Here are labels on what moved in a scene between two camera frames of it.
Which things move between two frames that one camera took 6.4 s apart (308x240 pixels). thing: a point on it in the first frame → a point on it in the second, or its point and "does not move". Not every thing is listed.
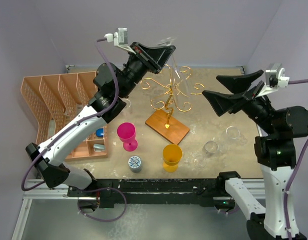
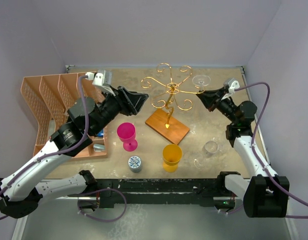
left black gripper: (156, 58) → (130, 102)
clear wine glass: (181, 90) → (202, 80)
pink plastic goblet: (126, 133) does not move
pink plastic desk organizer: (55, 100) does not move
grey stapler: (98, 147) does not move
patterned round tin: (134, 164) does not move
